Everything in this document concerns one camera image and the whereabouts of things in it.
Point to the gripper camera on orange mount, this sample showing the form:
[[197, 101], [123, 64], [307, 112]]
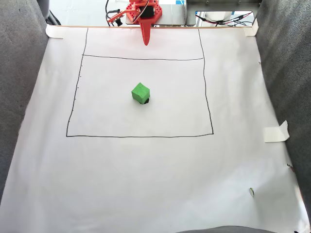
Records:
[[116, 17]]

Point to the green foam block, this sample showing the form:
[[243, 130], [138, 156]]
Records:
[[140, 93]]

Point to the black dot mark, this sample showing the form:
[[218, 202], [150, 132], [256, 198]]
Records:
[[146, 102]]

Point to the white masking tape piece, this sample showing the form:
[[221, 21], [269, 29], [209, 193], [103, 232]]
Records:
[[251, 29], [54, 32], [275, 134]]

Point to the metal base plate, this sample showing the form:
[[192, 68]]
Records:
[[172, 14]]

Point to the grey metal frame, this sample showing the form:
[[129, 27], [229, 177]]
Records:
[[218, 4]]

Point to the white paper sheet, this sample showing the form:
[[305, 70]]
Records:
[[150, 170]]

